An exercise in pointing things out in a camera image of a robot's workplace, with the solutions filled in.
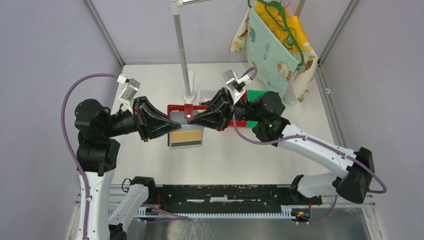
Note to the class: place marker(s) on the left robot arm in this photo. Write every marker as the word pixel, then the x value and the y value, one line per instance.
pixel 96 157

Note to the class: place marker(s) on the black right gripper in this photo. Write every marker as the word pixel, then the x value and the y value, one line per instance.
pixel 216 117

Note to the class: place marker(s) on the red leather card holder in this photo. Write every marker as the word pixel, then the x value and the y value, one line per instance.
pixel 180 113

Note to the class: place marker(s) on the mint cartoon cloth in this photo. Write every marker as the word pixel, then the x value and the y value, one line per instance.
pixel 276 67

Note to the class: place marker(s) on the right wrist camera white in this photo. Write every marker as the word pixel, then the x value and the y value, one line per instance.
pixel 236 83

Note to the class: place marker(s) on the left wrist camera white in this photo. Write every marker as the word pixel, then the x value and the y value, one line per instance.
pixel 130 87

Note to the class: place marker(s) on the green clothes hanger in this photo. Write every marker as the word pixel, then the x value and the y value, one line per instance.
pixel 274 36

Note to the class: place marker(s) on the red plastic bin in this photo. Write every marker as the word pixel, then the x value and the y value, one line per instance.
pixel 240 123

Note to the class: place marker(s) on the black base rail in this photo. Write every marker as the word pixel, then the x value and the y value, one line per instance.
pixel 227 199

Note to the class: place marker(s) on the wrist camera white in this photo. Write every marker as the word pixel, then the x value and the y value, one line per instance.
pixel 236 83
pixel 130 87

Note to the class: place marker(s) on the green plastic bin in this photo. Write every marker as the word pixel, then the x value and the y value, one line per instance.
pixel 251 96

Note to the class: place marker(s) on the yellow garment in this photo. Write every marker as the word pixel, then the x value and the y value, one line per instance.
pixel 286 27

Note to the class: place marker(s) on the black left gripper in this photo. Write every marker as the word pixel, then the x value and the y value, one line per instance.
pixel 151 127

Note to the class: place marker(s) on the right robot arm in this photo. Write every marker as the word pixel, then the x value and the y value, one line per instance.
pixel 350 171

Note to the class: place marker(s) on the white stand base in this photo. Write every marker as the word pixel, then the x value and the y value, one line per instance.
pixel 189 98

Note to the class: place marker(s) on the cream cartoon cloth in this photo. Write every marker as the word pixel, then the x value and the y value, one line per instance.
pixel 299 86

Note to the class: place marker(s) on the gold credit card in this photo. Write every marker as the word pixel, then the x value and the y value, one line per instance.
pixel 181 139

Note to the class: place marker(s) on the white plastic bin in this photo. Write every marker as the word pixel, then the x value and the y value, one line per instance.
pixel 205 95

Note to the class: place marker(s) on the silver stand pole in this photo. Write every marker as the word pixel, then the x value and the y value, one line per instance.
pixel 175 7

